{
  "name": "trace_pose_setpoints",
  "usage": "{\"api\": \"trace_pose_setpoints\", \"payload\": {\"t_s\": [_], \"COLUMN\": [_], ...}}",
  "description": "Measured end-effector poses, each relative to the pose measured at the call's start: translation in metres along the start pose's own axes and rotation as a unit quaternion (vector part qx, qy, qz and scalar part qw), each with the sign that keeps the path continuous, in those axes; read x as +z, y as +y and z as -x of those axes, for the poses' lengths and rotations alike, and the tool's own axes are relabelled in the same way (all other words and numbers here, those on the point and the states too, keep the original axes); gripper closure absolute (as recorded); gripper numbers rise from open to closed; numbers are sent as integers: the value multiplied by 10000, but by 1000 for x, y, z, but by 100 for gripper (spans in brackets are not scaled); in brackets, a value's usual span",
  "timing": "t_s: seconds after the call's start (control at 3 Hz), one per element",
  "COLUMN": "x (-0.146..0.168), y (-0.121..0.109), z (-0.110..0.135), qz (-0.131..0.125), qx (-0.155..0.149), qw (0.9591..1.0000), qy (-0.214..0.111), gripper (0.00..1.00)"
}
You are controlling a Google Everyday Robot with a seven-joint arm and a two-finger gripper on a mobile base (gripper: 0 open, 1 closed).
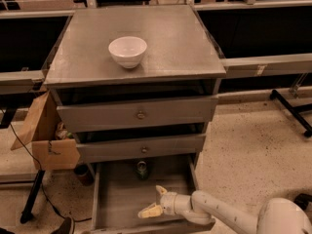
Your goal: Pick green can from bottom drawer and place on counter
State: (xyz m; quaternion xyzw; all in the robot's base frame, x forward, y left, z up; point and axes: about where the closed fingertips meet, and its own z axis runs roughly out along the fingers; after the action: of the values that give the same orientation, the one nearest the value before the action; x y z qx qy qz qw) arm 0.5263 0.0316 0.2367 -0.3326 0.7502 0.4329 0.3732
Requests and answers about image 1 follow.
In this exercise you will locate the white ceramic bowl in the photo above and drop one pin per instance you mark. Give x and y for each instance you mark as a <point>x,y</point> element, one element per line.
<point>127,51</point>

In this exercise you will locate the grey railing right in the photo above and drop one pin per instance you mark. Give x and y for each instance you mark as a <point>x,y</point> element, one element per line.
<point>267,66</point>

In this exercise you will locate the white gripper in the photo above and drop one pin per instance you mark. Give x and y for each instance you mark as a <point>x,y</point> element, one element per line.
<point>169,202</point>

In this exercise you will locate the grey middle drawer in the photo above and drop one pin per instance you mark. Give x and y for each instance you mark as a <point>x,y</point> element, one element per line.
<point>140,148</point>

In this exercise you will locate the grey drawer cabinet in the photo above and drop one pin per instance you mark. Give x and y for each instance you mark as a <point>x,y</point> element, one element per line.
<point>180,62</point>

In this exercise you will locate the grey top drawer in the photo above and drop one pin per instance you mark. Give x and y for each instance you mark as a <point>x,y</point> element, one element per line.
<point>130,114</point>

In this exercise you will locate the green soda can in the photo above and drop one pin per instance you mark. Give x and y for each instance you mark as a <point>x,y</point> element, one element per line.
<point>142,170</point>

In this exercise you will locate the grey bottom drawer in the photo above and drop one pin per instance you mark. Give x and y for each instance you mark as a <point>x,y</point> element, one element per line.
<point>120,194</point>

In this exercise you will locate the dark can on floor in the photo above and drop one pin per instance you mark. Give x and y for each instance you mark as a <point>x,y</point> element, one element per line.
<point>84,174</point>

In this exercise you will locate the black stand leg left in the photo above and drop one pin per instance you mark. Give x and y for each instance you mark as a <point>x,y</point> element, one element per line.
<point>26,214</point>

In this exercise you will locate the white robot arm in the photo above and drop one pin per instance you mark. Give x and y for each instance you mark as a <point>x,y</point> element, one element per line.
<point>276,216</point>

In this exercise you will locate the black caster wheel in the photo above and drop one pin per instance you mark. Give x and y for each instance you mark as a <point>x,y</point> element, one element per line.
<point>303,200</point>

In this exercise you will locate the grey drawer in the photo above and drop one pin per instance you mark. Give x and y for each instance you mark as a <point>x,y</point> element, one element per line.
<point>130,114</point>
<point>120,194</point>
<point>140,148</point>

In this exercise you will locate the grey railing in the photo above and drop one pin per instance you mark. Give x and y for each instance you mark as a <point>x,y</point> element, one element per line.
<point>20,82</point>
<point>267,66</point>

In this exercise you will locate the brown cardboard box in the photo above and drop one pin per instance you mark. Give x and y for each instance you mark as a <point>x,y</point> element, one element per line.
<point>40,128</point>

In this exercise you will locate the grey railing left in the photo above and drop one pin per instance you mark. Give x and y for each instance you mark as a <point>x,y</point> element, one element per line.
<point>20,82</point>

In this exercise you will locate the black stand leg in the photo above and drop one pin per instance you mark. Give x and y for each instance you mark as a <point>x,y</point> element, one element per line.
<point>295,111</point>
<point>26,214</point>

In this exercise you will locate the black stand leg right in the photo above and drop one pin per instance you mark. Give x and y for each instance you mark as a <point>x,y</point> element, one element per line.
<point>295,111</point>

